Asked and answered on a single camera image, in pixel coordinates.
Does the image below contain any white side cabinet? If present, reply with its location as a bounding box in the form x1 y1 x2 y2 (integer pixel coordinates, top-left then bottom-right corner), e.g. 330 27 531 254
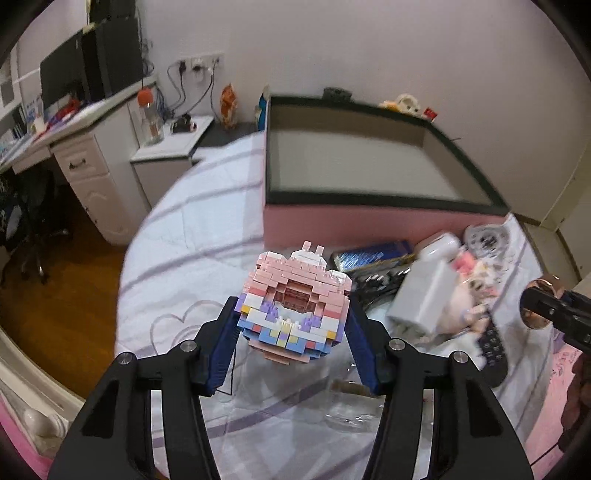
130 115 213 208

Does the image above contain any black office chair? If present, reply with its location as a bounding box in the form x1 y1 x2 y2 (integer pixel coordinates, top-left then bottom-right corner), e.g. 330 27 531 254
1 165 71 284

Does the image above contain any pink tray box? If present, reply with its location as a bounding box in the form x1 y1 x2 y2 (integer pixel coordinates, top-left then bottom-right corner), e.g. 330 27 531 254
263 95 510 249

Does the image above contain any black computer tower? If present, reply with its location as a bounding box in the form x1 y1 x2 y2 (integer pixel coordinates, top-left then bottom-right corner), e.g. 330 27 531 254
81 17 144 103

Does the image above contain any blue white bag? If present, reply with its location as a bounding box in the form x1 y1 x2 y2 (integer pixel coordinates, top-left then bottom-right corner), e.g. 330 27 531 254
254 85 270 132

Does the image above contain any black remote control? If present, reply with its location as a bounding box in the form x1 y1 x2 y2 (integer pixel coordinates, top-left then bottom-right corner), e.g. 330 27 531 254
478 318 509 388

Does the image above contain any wall power outlet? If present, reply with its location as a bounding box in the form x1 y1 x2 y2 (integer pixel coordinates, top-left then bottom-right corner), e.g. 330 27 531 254
180 52 224 73

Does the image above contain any clear plastic bag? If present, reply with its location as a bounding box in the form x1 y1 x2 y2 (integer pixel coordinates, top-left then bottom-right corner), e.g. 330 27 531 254
325 379 384 432

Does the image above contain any white paw-print dish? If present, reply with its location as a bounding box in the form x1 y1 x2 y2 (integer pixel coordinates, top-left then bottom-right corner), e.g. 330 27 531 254
464 224 510 261

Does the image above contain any white quilted table cover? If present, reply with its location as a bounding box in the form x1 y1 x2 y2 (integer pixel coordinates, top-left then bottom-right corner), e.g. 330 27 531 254
115 134 553 479

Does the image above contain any pink brick-built toy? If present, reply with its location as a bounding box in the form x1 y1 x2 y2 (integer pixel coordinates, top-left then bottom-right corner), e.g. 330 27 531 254
235 241 352 365

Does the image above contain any blue rectangular lighter box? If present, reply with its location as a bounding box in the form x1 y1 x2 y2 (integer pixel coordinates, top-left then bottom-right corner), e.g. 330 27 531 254
332 240 415 273

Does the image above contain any orange snack bag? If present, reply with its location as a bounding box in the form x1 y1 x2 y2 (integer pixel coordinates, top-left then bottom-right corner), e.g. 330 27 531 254
219 84 238 129

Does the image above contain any white charger adapter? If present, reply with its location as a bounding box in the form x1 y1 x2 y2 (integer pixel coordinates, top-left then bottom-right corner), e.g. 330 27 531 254
386 260 459 341

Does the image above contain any white desk with drawers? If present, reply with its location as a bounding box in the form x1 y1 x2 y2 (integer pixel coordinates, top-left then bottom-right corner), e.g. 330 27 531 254
1 77 156 245

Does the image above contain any white plush toy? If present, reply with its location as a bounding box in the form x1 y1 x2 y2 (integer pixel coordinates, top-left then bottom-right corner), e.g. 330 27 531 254
379 94 423 118

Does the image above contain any pink doll figurine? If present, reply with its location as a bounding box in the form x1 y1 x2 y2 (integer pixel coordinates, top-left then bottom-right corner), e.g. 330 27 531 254
437 250 498 335

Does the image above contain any black hair dryer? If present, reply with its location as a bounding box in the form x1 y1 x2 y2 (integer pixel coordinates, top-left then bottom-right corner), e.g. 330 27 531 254
170 114 197 134

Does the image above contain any black kettle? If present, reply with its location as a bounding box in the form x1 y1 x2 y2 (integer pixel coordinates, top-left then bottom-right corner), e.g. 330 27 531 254
322 87 353 102

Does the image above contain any black computer monitor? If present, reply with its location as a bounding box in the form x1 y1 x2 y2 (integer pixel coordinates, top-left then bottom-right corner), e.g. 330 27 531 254
40 31 87 109

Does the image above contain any low black-top bench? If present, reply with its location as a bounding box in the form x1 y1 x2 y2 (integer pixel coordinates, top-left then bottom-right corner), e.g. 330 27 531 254
197 122 256 148

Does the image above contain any water bottle orange cap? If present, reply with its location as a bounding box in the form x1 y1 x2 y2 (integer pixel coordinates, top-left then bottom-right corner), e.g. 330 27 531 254
137 87 163 145

